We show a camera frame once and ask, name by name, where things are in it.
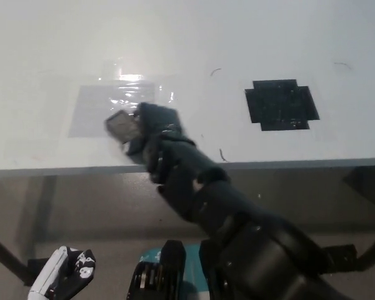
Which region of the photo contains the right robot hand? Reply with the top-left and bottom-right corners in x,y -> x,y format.
124,102 -> 191,171

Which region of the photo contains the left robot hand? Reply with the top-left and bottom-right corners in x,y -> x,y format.
27,245 -> 97,300

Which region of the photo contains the dark grey whiteboard eraser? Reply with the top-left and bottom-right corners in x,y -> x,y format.
104,109 -> 142,145

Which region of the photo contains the black teal robot torso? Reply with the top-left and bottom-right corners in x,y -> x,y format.
126,239 -> 229,300

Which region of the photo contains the black floor plate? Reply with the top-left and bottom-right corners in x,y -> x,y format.
318,244 -> 361,273
25,257 -> 48,287

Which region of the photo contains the clear plastic film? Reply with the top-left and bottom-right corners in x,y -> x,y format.
59,59 -> 179,148

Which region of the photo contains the black table leg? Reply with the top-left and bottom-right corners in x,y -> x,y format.
356,230 -> 375,273
0,230 -> 32,284

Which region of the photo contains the grey paper sheet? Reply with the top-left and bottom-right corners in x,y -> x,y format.
67,84 -> 156,138

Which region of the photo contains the black tape patch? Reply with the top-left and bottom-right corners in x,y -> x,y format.
244,78 -> 321,132

